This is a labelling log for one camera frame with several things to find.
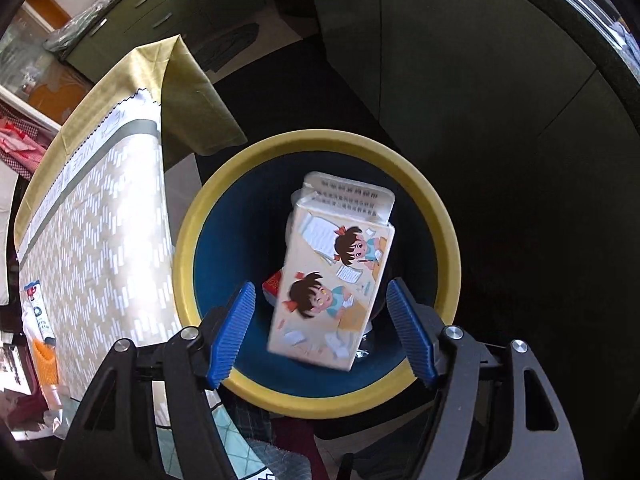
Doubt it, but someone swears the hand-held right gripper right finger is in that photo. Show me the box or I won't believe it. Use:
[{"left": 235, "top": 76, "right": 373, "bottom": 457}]
[{"left": 386, "top": 277, "right": 586, "bottom": 480}]

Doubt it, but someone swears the white cylindrical bottle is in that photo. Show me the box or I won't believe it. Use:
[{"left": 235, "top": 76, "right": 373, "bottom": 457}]
[{"left": 46, "top": 384, "right": 71, "bottom": 410}]

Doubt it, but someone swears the clear plastic bag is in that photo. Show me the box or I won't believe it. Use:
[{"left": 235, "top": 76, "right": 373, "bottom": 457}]
[{"left": 44, "top": 0, "right": 116, "bottom": 51}]

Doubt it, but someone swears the cartoon print tissue pack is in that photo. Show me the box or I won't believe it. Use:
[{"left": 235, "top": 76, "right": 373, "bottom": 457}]
[{"left": 266, "top": 171, "right": 397, "bottom": 373}]

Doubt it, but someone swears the orange foam net sleeve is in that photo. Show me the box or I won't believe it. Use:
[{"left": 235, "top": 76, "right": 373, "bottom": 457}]
[{"left": 31, "top": 340, "right": 60, "bottom": 388}]

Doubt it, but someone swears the white plastic bag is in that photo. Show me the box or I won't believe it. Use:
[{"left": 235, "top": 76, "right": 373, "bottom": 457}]
[{"left": 42, "top": 407, "right": 76, "bottom": 436}]

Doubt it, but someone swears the dark plaid cloth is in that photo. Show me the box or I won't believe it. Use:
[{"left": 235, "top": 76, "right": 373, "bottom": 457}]
[{"left": 235, "top": 400, "right": 281, "bottom": 456}]

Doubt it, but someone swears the yellow rimmed trash bin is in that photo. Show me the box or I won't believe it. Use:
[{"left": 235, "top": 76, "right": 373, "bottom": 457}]
[{"left": 172, "top": 130, "right": 462, "bottom": 420}]

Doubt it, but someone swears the white printed tube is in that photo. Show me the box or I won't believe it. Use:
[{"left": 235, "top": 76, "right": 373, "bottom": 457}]
[{"left": 22, "top": 280, "right": 57, "bottom": 348}]

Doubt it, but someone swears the pink checkered apron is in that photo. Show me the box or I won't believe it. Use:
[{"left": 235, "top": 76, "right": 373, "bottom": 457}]
[{"left": 0, "top": 115, "right": 51, "bottom": 176}]

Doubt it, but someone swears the red and white small box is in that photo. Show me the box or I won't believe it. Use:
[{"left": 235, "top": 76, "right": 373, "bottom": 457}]
[{"left": 261, "top": 269, "right": 286, "bottom": 306}]

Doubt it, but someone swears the patterned tablecloth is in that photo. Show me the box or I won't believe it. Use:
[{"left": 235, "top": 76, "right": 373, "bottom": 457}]
[{"left": 12, "top": 35, "right": 273, "bottom": 480}]

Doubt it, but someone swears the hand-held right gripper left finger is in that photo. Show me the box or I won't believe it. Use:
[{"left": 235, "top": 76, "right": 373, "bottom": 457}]
[{"left": 54, "top": 281, "right": 257, "bottom": 480}]

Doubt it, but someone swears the maroon cloth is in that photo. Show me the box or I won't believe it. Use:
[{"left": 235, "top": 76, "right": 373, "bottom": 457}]
[{"left": 272, "top": 417, "right": 326, "bottom": 480}]

